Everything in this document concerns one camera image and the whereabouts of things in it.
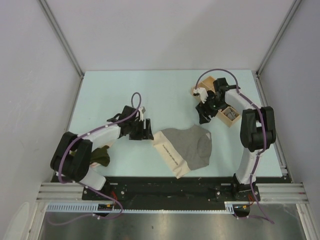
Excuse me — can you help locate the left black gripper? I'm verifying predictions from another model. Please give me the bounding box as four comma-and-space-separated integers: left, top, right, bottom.
128, 118, 154, 141

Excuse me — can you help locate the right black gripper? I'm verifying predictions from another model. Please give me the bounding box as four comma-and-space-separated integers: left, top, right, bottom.
196, 95, 228, 125

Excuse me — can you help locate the grey beige underwear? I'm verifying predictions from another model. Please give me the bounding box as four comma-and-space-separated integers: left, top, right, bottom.
153, 125, 212, 179

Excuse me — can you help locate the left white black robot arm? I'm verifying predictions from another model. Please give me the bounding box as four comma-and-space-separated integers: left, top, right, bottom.
50, 105, 154, 200

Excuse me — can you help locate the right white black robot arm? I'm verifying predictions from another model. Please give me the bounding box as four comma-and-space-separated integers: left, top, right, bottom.
192, 78, 276, 201

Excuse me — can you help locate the black rolled underwear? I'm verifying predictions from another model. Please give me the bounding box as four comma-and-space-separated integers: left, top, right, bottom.
206, 90, 216, 101

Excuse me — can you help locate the grey rolled underwear front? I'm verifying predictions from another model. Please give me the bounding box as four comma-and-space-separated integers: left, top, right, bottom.
224, 108, 238, 121

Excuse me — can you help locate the olive green underwear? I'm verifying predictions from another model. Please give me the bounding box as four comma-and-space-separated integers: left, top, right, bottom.
69, 145, 111, 168

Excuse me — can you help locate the wooden compartment box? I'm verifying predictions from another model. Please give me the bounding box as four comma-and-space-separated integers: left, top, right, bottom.
191, 76, 240, 127

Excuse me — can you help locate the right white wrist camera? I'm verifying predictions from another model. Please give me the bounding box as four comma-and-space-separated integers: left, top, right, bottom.
193, 87, 208, 104

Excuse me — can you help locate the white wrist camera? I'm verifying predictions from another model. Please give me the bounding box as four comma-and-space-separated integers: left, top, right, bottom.
193, 87, 208, 104
138, 106, 146, 122

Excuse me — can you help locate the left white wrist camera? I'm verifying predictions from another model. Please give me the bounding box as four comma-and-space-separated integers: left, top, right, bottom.
138, 106, 146, 122

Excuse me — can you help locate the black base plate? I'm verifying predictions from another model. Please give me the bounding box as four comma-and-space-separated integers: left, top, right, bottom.
50, 175, 292, 218

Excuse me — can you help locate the slotted cable duct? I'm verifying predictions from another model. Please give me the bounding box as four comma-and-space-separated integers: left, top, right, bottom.
46, 202, 250, 214

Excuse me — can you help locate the aluminium front rail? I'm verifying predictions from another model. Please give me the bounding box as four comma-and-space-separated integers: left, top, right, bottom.
36, 182, 309, 204

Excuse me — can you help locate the right aluminium frame post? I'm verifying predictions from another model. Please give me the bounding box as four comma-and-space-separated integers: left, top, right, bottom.
255, 0, 304, 77

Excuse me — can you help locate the aluminium frame post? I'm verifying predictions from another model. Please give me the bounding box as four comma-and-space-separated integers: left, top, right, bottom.
255, 0, 304, 77
37, 0, 84, 79

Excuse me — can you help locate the left aluminium frame post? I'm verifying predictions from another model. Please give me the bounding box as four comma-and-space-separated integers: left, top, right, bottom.
37, 0, 84, 79

